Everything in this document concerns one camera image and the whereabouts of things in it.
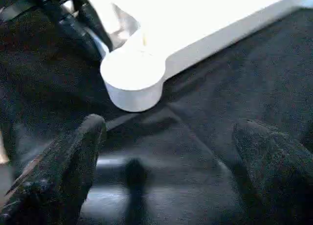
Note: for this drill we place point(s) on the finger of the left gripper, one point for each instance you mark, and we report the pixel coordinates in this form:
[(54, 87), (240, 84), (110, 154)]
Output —
[(95, 24), (63, 19)]

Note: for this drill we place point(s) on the white plastic table top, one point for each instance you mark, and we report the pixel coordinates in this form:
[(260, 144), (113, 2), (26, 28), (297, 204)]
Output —
[(195, 24)]

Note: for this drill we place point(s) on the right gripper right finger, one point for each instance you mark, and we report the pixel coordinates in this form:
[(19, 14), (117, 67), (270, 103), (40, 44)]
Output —
[(279, 176)]

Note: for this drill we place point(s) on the black work mat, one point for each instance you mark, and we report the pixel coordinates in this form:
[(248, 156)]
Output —
[(205, 151)]

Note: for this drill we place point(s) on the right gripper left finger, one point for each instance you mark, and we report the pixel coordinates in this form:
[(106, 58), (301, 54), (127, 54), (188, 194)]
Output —
[(54, 181)]

